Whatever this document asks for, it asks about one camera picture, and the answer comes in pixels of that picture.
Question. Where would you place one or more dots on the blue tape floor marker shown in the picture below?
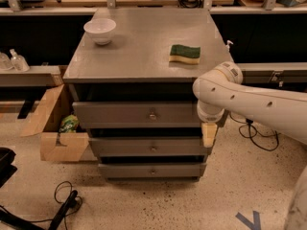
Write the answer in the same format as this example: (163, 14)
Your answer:
(254, 224)

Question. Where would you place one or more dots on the grey drawer cabinet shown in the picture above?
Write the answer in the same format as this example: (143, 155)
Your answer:
(134, 67)

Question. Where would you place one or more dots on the green yellow sponge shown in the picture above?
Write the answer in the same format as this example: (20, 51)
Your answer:
(185, 54)

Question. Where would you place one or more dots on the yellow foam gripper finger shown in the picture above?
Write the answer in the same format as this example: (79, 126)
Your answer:
(209, 131)

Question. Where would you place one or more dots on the green snack bag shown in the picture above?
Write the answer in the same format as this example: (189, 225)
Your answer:
(69, 124)

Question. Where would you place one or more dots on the white bowl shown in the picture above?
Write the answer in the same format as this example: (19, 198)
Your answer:
(100, 30)

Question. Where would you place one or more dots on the cardboard box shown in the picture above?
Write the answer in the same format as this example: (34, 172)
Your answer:
(54, 106)

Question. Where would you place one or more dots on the grey bottom drawer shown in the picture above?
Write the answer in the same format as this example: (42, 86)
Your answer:
(152, 170)

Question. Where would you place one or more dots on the grey drawer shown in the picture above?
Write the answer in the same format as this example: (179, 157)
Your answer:
(137, 114)
(152, 170)
(148, 146)

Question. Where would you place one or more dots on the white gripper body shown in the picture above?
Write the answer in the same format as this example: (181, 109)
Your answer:
(209, 116)

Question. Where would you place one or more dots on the grey middle drawer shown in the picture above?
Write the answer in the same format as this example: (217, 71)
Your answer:
(148, 146)

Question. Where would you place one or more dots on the grey top drawer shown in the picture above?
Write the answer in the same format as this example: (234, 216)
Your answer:
(137, 114)

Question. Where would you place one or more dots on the clear sanitizer bottle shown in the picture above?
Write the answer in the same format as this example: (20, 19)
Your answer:
(19, 62)

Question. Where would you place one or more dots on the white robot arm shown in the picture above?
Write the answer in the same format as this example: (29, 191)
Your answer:
(259, 162)

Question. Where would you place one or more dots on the clear bottle at edge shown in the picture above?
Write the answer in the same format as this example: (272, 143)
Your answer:
(5, 62)

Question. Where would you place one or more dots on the white pump bottle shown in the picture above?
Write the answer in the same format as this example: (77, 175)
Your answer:
(228, 45)

